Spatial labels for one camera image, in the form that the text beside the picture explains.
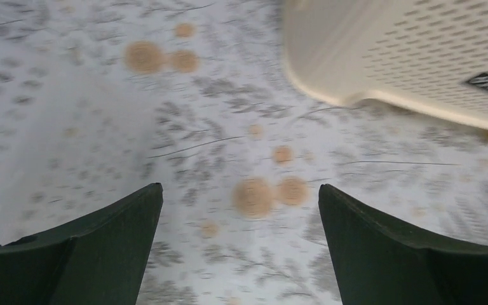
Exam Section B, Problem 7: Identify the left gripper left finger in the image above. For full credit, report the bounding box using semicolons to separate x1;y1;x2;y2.
0;183;163;305

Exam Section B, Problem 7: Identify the cream perforated basket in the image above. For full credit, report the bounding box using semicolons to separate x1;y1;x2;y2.
281;1;488;131

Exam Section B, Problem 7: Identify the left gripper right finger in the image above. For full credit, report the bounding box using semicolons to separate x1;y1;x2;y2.
318;184;488;305

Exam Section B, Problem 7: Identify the floral patterned mat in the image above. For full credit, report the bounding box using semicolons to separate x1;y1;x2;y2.
0;1;488;304

